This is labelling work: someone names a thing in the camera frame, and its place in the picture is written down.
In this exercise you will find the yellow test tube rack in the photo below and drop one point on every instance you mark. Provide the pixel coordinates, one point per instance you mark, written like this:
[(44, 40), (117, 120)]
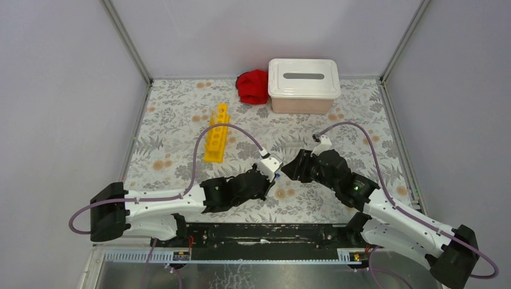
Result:
[(216, 139)]

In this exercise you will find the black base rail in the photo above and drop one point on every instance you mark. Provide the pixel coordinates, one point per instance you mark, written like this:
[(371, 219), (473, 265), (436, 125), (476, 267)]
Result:
[(281, 240)]

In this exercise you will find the red cloth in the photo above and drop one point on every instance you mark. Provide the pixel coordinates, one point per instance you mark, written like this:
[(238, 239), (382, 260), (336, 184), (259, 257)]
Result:
[(252, 87)]

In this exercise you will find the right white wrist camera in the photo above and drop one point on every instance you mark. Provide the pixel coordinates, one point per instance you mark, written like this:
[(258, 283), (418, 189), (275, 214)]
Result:
[(323, 144)]

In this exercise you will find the floral table mat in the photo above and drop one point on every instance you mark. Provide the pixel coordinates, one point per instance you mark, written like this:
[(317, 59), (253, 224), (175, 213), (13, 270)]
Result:
[(178, 110)]

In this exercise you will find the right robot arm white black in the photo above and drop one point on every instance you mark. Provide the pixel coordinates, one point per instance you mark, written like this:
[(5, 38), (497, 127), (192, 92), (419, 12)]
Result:
[(388, 222)]

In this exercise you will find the white plastic box lid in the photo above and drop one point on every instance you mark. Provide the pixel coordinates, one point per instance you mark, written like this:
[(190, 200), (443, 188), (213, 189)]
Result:
[(303, 79)]

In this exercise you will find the white slotted cable duct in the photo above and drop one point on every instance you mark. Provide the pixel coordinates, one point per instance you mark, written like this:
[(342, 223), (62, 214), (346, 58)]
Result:
[(185, 257)]

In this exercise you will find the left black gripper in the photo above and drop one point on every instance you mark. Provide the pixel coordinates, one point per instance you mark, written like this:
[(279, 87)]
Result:
[(260, 183)]

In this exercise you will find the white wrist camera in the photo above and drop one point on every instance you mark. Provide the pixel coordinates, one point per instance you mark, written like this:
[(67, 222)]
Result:
[(269, 164), (323, 144)]

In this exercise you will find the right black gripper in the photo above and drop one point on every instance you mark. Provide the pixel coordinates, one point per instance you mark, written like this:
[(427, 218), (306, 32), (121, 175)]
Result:
[(298, 167)]

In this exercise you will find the clear plastic container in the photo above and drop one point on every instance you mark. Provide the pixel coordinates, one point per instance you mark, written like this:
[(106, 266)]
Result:
[(293, 147)]

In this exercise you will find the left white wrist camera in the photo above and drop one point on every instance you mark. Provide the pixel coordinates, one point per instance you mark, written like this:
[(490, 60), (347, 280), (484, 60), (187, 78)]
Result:
[(269, 164)]

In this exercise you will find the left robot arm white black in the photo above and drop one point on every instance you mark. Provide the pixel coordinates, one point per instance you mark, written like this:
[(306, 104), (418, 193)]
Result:
[(117, 212)]

